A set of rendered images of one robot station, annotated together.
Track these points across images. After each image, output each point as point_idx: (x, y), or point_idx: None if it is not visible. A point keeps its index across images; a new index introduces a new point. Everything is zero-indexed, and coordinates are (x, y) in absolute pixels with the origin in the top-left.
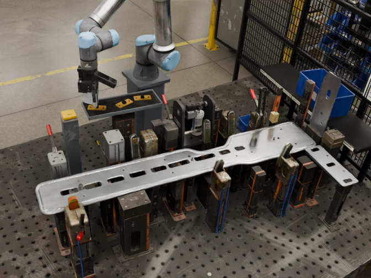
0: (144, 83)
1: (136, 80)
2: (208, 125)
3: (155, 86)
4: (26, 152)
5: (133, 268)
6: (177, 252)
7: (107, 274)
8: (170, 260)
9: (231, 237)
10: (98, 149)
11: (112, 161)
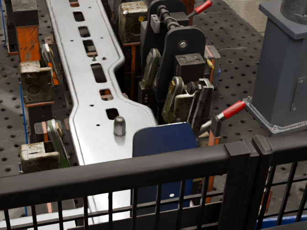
0: (274, 8)
1: (280, 2)
2: (149, 58)
3: (280, 29)
4: (219, 17)
5: (5, 80)
6: (11, 115)
7: (6, 63)
8: (1, 107)
9: (12, 171)
10: (226, 67)
11: (108, 1)
